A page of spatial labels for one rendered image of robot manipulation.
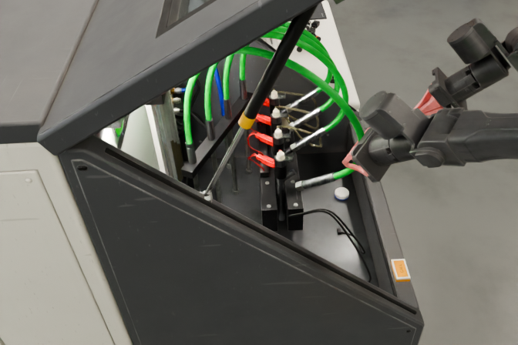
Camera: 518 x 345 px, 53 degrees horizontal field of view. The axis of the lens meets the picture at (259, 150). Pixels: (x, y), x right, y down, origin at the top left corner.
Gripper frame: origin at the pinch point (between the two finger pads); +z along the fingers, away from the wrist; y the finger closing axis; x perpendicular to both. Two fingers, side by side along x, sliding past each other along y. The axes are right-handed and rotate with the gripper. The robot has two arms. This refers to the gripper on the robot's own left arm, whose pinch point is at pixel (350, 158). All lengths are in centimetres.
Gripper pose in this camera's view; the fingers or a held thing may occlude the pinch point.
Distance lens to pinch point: 102.2
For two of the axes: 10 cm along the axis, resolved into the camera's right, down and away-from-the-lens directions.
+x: 6.8, 7.1, 2.1
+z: -4.4, 1.7, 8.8
